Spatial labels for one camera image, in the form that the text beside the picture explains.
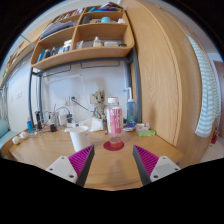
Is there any white tissue pack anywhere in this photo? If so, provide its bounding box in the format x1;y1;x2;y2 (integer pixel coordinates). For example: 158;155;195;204
89;116;105;133

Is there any white colourful small pack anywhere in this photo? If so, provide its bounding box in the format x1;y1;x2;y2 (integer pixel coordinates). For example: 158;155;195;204
134;122;151;132

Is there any white power strip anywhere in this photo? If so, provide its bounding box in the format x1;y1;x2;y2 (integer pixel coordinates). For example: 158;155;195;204
57;113;74;127

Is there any small black bottle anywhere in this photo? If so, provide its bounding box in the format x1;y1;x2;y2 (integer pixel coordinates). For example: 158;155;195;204
34;110;43;130

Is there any wooden tree-man figurine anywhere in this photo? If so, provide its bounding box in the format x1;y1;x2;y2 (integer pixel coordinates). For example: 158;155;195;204
92;89;107;120

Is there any white paper cup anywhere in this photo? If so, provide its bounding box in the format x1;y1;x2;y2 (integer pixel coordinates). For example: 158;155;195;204
64;125;92;153

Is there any flat round red coaster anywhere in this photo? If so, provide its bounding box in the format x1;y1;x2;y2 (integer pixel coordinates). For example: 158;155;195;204
102;139;125;152

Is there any wooden shelf unit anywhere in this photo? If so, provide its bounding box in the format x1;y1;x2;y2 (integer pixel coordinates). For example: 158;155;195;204
29;2;135;72

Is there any small blue bottle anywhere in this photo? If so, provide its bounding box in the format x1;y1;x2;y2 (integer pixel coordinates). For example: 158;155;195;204
26;115;34;133

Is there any green white striped towel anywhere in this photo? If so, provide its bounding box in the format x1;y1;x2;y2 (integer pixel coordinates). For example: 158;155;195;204
186;34;222;138

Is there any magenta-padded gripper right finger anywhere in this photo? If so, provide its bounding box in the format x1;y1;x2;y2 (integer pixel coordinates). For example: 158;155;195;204
132;144;182;187

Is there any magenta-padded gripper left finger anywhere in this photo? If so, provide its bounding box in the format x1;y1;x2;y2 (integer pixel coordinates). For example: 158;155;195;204
45;144;96;188

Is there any tall wooden wardrobe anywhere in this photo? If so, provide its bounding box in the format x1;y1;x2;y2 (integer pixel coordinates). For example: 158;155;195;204
121;0;221;168

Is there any green wipes pack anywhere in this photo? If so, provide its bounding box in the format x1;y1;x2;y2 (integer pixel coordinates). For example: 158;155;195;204
137;129;157;138

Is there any blue flat pack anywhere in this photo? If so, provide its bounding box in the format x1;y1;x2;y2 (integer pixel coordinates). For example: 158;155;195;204
122;120;138;132

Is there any grey metal shelf frame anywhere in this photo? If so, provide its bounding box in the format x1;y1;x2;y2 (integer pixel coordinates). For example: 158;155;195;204
28;48;143;124

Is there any clear pink-labelled drink bottle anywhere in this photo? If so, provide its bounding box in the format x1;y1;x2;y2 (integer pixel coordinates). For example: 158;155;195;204
105;96;124;149

